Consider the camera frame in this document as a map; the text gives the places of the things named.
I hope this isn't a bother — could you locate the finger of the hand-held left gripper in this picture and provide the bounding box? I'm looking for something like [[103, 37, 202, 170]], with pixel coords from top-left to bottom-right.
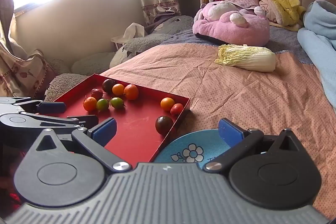
[[0, 97, 67, 114], [0, 112, 99, 136]]

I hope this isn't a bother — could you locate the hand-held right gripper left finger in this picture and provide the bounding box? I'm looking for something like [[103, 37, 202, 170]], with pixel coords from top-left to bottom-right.
[[25, 118, 132, 172]]

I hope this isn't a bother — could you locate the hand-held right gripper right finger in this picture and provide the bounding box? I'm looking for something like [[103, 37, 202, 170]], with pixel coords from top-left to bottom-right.
[[203, 118, 313, 172]]

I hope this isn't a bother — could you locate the small round orange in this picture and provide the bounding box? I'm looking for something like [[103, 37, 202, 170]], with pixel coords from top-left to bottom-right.
[[83, 97, 98, 112], [112, 84, 125, 96], [160, 97, 175, 111]]

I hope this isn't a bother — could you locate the red shallow tray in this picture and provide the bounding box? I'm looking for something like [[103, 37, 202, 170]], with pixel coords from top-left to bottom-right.
[[52, 73, 191, 169]]

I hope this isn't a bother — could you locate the green cherry tomato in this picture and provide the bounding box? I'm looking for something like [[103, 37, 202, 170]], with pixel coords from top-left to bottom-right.
[[96, 98, 110, 111], [109, 97, 125, 109]]

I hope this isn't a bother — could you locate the blue flower-print plate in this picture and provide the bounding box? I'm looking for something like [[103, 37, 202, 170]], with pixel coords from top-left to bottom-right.
[[154, 130, 268, 170]]

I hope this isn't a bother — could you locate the dark purple tomato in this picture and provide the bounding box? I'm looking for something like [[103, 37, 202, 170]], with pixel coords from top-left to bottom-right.
[[102, 79, 116, 93], [155, 116, 174, 135]]

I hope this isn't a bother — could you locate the bumpy tangerine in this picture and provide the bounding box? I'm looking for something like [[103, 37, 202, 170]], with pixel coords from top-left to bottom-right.
[[124, 84, 139, 101]]

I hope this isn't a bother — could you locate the pink dotted bedspread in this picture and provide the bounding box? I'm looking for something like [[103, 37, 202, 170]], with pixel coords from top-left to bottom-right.
[[100, 43, 336, 220]]

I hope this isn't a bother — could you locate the patterned curtain with tulips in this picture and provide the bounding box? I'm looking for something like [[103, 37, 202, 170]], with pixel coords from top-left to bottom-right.
[[0, 0, 57, 98]]

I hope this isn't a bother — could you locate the napa cabbage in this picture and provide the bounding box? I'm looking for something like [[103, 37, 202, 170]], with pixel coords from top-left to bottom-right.
[[215, 44, 277, 73]]

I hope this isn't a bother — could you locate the white tote bag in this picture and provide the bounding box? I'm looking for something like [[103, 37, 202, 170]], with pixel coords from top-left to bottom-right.
[[112, 22, 145, 52]]

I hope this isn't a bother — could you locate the pink plush toy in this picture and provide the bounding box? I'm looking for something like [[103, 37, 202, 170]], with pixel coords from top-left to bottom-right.
[[192, 1, 270, 46]]

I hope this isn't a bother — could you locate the grey-blue bed sheet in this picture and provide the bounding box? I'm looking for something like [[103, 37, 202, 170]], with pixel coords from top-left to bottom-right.
[[147, 26, 314, 65]]

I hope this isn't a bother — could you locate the grey shark plush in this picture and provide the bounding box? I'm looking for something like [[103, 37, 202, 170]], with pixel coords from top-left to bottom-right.
[[45, 15, 195, 102]]

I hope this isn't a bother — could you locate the yellow plush blanket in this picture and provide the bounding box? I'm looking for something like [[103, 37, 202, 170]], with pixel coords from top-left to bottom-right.
[[256, 0, 307, 31]]

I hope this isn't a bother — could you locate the light blue fleece blanket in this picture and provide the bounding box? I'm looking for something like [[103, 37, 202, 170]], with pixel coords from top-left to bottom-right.
[[297, 0, 336, 109]]

